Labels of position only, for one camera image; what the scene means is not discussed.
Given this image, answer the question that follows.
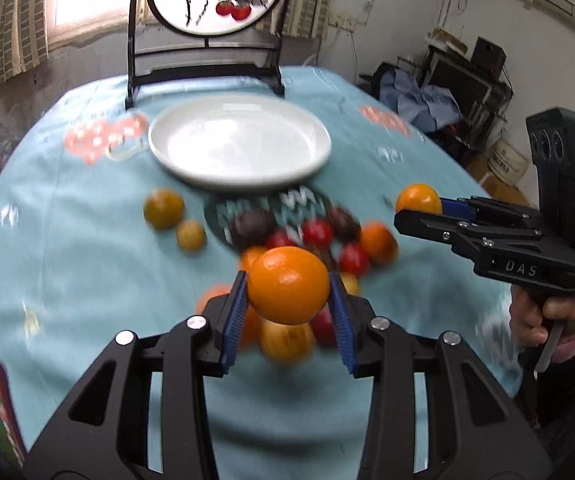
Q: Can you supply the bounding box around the right hand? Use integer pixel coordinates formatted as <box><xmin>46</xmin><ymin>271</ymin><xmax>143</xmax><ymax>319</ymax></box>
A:
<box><xmin>509</xmin><ymin>285</ymin><xmax>575</xmax><ymax>364</ymax></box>

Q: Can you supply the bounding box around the white bucket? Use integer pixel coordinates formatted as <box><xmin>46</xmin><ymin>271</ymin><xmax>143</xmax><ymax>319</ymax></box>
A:
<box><xmin>488</xmin><ymin>138</ymin><xmax>530</xmax><ymax>186</ymax></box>

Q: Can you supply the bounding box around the greenish yellow orange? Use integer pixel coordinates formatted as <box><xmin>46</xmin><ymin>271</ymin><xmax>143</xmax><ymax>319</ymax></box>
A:
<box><xmin>143</xmin><ymin>188</ymin><xmax>185</xmax><ymax>230</ymax></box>

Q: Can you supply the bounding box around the round painted table screen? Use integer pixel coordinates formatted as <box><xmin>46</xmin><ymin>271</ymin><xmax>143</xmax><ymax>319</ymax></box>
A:
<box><xmin>124</xmin><ymin>0</ymin><xmax>289</xmax><ymax>110</ymax></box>

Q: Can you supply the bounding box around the black camera box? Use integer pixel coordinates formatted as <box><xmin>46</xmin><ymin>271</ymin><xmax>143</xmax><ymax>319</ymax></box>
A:
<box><xmin>526</xmin><ymin>107</ymin><xmax>575</xmax><ymax>248</ymax></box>

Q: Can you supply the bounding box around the yellow pear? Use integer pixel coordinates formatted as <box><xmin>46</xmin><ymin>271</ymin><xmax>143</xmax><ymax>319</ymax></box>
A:
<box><xmin>259</xmin><ymin>321</ymin><xmax>316</xmax><ymax>365</ymax></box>

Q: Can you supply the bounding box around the blue clothes pile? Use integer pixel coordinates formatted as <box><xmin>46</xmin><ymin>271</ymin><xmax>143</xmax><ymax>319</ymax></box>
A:
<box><xmin>379</xmin><ymin>68</ymin><xmax>463</xmax><ymax>133</ymax></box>

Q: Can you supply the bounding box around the yellow orange fruit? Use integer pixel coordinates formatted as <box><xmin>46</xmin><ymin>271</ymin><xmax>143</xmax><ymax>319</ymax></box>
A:
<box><xmin>238</xmin><ymin>246</ymin><xmax>266</xmax><ymax>272</ymax></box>

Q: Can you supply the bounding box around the black monitor shelf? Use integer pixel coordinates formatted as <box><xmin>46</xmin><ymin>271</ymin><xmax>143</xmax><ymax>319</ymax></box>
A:
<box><xmin>417</xmin><ymin>44</ymin><xmax>513</xmax><ymax>167</ymax></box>

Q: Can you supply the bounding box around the red cherry tomato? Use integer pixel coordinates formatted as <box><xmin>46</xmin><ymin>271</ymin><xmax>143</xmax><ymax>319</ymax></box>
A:
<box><xmin>301</xmin><ymin>218</ymin><xmax>335</xmax><ymax>250</ymax></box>
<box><xmin>266</xmin><ymin>230</ymin><xmax>298</xmax><ymax>249</ymax></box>
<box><xmin>338</xmin><ymin>242</ymin><xmax>370</xmax><ymax>278</ymax></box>

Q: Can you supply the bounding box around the white oval plate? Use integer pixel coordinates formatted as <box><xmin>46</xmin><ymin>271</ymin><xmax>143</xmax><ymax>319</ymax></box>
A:
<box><xmin>148</xmin><ymin>92</ymin><xmax>332</xmax><ymax>191</ymax></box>

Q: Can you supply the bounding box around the small yellow loquat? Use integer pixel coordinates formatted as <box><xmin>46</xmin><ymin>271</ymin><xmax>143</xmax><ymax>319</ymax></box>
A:
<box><xmin>176</xmin><ymin>220</ymin><xmax>206</xmax><ymax>252</ymax></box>

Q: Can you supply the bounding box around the light blue tablecloth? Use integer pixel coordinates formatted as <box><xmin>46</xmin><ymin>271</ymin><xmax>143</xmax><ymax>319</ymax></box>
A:
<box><xmin>0</xmin><ymin>65</ymin><xmax>529</xmax><ymax>480</ymax></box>

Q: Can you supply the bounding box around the large orange tangerine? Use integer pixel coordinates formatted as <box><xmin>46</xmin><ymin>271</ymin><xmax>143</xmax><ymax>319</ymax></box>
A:
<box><xmin>247</xmin><ymin>246</ymin><xmax>331</xmax><ymax>325</ymax></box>

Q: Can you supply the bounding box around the small orange tangerine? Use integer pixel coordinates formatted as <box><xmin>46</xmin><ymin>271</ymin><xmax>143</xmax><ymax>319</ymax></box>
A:
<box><xmin>395</xmin><ymin>183</ymin><xmax>443</xmax><ymax>214</ymax></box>

